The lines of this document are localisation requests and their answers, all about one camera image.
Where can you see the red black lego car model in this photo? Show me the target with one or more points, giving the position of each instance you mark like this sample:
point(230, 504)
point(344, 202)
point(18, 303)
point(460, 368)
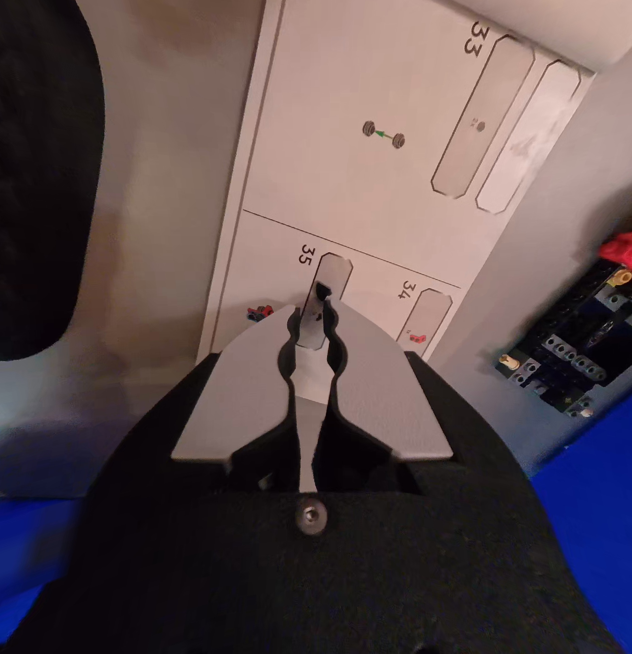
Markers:
point(571, 352)

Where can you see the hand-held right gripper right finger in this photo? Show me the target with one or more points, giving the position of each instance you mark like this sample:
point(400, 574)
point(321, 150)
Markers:
point(387, 398)

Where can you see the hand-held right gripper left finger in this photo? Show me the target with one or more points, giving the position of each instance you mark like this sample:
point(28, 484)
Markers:
point(244, 393)

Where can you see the blue bin with black divider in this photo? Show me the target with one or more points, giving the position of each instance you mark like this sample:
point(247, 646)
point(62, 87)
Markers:
point(602, 511)

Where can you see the small black lego piece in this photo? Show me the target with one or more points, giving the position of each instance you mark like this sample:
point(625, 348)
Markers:
point(322, 291)

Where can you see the black textured elbow pad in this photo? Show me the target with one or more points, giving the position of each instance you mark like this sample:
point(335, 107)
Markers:
point(34, 179)

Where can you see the lego instruction booklet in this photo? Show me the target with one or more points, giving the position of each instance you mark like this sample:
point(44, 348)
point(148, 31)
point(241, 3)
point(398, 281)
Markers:
point(346, 194)

